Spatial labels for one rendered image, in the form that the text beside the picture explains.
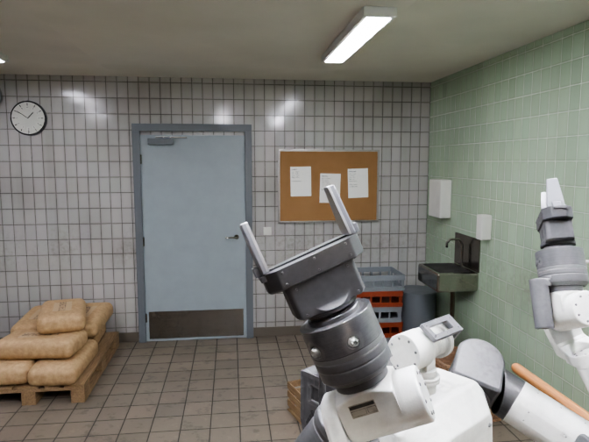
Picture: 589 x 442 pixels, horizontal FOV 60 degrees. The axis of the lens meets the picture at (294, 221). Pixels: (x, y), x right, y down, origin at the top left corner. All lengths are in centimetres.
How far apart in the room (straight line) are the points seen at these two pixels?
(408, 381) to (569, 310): 52
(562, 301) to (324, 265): 62
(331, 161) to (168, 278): 201
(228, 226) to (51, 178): 174
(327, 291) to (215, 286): 469
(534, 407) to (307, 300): 66
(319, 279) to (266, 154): 459
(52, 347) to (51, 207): 159
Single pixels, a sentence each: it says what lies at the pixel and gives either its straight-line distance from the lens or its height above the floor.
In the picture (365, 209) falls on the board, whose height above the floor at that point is 131.
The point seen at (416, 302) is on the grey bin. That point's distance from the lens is 504.
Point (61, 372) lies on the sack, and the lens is 428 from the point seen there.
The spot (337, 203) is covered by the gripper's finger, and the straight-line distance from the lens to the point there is 58.
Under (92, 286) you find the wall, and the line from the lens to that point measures 544.
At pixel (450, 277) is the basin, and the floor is 85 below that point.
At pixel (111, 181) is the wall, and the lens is 525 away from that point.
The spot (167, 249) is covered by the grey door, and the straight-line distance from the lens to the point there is 520.
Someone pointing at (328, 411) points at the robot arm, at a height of 151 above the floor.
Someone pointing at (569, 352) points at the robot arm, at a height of 143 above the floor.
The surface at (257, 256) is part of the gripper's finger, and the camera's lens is 57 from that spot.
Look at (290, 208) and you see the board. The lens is 516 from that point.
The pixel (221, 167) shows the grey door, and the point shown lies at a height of 174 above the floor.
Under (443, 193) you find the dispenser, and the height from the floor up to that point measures 151.
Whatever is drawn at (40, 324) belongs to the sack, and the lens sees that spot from 448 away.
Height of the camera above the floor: 179
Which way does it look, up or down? 7 degrees down
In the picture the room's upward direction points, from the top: straight up
